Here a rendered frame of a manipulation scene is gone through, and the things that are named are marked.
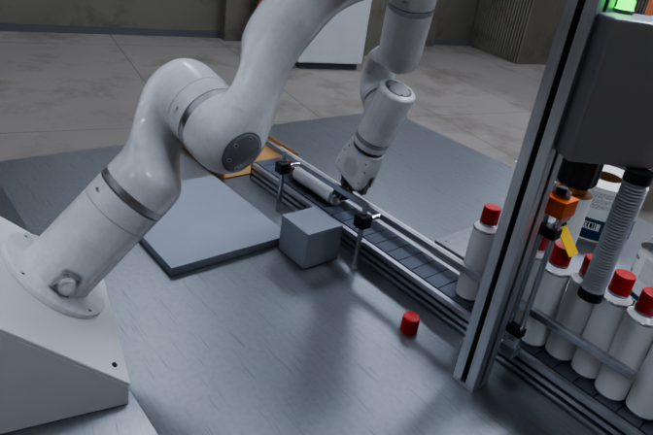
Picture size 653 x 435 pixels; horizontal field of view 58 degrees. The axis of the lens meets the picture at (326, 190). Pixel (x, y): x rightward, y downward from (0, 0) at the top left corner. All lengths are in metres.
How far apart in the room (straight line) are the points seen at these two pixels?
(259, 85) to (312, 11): 0.14
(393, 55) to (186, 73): 0.42
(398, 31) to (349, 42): 5.35
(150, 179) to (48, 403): 0.35
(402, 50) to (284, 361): 0.62
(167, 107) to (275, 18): 0.22
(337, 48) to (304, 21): 5.52
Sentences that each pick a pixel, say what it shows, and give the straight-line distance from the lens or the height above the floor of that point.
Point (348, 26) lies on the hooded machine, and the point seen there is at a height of 0.48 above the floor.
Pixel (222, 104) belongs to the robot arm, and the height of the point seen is 1.27.
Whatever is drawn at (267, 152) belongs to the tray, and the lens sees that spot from 1.86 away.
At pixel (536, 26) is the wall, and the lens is 8.75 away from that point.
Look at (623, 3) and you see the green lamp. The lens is 0.89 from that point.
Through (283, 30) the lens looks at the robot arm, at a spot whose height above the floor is 1.37.
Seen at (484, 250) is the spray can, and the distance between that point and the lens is 1.16.
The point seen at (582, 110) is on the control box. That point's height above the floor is 1.36.
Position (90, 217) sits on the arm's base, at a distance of 0.96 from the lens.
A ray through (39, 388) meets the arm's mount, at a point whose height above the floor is 0.90.
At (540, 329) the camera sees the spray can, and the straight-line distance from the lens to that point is 1.14.
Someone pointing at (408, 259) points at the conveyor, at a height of 0.88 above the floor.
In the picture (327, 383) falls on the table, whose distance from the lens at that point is 1.04.
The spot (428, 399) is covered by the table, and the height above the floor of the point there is 0.83.
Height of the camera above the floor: 1.54
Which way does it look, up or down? 25 degrees down
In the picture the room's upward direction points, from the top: 9 degrees clockwise
